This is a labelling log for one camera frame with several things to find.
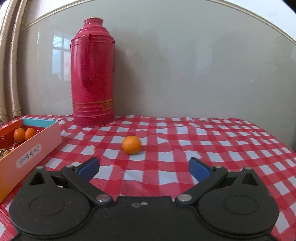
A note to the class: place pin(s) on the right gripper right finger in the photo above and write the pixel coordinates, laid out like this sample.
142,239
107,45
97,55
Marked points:
208,179

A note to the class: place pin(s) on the colourful cardboard box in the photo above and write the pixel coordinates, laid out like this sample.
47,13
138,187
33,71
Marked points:
24,157

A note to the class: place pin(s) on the orange mandarin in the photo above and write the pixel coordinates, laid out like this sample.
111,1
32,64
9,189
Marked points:
19,135
29,132
131,145

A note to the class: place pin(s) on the red checkered tablecloth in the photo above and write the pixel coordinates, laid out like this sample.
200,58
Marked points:
160,168

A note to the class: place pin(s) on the red thermos flask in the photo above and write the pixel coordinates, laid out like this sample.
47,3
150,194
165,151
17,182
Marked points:
92,53

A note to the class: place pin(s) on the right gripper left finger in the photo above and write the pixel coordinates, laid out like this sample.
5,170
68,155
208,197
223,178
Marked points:
78,178

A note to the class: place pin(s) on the beige curtain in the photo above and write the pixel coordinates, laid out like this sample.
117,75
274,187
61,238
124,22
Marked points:
12,13

